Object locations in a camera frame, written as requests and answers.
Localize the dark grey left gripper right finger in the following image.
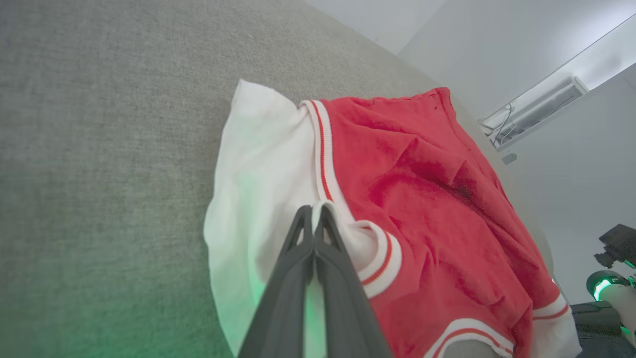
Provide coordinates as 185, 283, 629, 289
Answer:
314, 205, 393, 358

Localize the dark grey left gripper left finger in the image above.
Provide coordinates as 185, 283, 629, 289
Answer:
238, 205, 316, 358

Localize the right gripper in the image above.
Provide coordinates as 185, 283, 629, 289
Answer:
586, 270, 634, 302

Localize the red white basketball jersey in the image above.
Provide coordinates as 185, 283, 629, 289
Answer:
203, 79, 583, 358

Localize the grey fabric sofa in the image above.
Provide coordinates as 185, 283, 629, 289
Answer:
0, 0, 557, 358

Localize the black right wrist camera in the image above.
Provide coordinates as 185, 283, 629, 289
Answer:
594, 224, 636, 269

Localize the thin wall cable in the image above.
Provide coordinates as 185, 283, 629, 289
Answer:
489, 103, 515, 146

